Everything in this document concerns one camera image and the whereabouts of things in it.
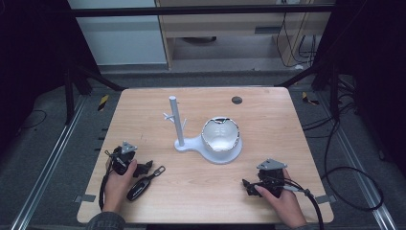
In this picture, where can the black frame stand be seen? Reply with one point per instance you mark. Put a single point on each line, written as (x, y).
(68, 96)
(333, 92)

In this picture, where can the person's right hand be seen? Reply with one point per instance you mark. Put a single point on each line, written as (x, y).
(284, 204)

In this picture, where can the metal floor rail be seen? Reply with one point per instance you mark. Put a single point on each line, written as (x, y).
(357, 166)
(51, 159)

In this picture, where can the grey tape piece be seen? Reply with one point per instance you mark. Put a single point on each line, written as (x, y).
(325, 199)
(85, 198)

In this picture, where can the yellow black tape strip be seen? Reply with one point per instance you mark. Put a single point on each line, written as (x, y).
(103, 103)
(309, 99)

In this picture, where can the person's left hand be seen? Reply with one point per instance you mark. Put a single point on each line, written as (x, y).
(116, 188)

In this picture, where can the wooden desk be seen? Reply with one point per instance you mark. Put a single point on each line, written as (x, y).
(223, 27)

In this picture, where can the white key stand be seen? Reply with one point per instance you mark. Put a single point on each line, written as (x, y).
(177, 127)

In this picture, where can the white cabinet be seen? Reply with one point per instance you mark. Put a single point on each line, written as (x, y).
(121, 41)

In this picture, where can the black horizontal bar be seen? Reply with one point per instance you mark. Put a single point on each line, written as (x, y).
(191, 11)

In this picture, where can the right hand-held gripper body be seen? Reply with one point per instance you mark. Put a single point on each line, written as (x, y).
(271, 179)

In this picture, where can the black car key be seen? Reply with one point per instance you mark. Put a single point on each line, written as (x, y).
(140, 188)

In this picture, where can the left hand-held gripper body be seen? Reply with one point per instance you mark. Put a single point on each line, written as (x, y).
(123, 158)

